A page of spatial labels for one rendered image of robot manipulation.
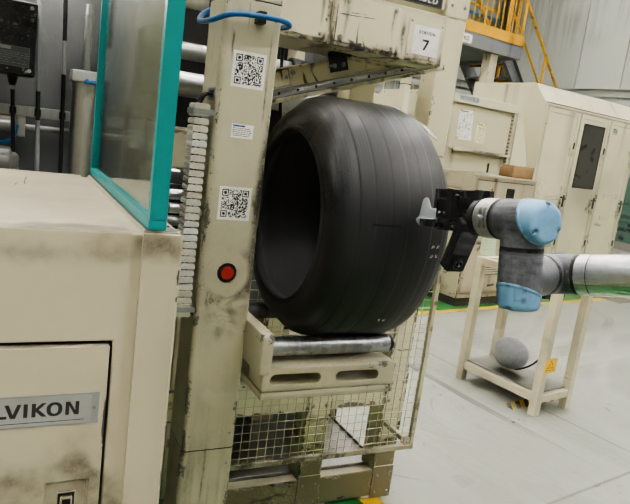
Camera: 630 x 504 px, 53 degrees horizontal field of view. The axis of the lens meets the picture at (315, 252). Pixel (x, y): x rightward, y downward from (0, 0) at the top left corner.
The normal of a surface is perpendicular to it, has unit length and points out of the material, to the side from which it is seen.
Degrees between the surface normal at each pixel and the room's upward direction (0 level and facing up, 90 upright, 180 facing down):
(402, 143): 46
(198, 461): 90
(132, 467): 90
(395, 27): 90
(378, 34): 90
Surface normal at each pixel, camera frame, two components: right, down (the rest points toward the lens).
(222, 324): 0.43, 0.22
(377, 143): 0.40, -0.49
